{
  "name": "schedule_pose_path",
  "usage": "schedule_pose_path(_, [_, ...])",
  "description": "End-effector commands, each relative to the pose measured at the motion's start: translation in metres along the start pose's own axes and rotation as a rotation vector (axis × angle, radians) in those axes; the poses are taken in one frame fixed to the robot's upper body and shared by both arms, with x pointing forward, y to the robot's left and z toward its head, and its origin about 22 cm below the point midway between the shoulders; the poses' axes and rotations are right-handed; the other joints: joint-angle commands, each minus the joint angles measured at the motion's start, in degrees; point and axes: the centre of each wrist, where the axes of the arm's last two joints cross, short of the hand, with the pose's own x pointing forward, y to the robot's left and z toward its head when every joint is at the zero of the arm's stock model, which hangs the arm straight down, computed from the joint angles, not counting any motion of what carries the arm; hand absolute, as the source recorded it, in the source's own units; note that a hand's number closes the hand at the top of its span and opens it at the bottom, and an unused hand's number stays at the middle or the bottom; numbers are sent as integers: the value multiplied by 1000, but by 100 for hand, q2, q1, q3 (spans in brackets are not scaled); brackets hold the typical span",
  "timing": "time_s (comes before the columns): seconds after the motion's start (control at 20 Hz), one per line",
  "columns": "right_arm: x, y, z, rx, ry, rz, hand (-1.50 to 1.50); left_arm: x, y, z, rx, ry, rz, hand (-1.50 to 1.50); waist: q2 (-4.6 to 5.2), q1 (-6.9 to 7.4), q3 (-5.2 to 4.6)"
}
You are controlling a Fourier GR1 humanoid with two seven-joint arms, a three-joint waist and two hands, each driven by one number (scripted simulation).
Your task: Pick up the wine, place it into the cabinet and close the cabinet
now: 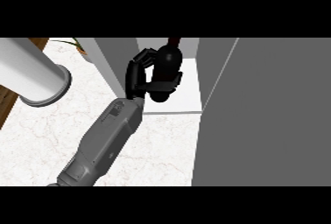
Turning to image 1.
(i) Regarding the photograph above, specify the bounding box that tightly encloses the white cylinder with grey rim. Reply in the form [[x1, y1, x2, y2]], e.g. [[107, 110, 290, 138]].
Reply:
[[0, 37, 73, 108]]

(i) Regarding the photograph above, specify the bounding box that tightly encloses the pale grey open cabinet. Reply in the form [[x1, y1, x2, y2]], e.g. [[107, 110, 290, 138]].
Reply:
[[77, 37, 240, 116]]

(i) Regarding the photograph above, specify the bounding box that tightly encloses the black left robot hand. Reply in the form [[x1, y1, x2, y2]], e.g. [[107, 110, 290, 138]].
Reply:
[[125, 47, 184, 101]]

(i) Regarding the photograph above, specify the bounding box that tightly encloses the dark grey cabinet door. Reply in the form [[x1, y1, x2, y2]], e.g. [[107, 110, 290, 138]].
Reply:
[[191, 37, 331, 187]]

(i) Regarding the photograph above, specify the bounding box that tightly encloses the green potted plant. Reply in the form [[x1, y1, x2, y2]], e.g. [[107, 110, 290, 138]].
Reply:
[[51, 37, 91, 57]]

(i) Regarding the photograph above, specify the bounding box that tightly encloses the dark wine bottle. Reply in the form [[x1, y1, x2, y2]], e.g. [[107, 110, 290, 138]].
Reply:
[[150, 37, 185, 103]]

